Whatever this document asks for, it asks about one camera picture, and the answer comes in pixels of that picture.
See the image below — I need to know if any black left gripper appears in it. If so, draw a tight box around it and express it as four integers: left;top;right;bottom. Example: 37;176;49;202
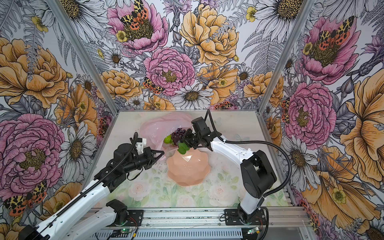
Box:
124;146;165;173

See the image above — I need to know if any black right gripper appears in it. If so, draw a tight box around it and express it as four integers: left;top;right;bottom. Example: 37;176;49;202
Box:
178;128;202;150

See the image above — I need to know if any green lime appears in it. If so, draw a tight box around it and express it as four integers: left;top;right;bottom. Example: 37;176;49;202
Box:
164;135;173;145

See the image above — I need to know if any dark grape bunch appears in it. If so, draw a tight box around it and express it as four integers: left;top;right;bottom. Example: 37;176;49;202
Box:
171;128;186;146

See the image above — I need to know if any pink plastic bag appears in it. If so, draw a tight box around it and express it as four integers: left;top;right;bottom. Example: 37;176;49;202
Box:
139;112;192;150

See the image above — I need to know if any pink flower-shaped bowl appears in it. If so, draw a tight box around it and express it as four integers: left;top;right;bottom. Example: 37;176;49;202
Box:
167;149;211;187

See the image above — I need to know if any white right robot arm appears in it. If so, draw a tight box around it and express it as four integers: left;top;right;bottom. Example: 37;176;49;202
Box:
183;117;277;225

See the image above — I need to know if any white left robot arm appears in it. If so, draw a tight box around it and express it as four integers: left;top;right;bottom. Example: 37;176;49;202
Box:
18;144;165;240

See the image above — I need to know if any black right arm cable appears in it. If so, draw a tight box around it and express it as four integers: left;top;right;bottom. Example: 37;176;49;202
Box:
204;109;292;240

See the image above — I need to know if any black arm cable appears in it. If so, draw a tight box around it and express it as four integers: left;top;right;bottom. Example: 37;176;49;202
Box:
204;109;292;240
35;131;139;238

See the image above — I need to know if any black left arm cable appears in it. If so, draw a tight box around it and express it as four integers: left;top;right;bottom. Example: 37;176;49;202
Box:
35;131;139;238

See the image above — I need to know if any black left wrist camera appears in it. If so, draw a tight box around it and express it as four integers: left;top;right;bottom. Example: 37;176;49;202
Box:
113;138;147;163

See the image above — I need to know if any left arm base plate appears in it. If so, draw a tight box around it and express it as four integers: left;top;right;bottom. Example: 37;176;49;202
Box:
107;210;144;227

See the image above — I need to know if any left aluminium corner post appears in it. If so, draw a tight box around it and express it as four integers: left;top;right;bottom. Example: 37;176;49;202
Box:
47;1;119;117

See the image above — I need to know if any aluminium corner post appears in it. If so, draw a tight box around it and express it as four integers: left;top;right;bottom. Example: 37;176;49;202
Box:
258;0;315;115
47;1;119;117

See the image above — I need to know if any aluminium front rail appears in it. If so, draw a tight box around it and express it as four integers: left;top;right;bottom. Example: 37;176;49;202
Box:
68;206;316;240

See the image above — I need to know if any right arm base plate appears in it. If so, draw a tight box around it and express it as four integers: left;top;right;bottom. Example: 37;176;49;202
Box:
224;209;267;226

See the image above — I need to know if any right aluminium corner post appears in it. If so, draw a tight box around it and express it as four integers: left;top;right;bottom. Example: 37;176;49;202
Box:
258;0;315;115

